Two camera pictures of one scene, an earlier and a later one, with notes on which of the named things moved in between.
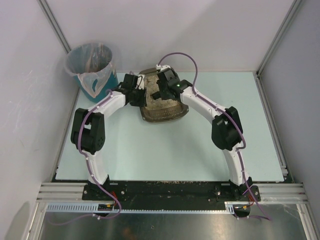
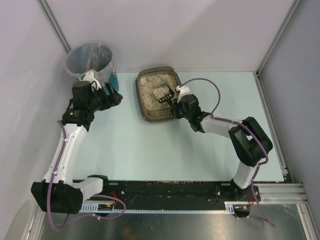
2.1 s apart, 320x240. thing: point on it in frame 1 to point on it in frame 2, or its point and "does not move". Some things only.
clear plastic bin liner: [93, 63] does not move
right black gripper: [163, 92] to [175, 110]
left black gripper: [139, 96] to [108, 94]
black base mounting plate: [170, 195] does not move
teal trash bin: [92, 66] does not move
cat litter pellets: [151, 87] does not move
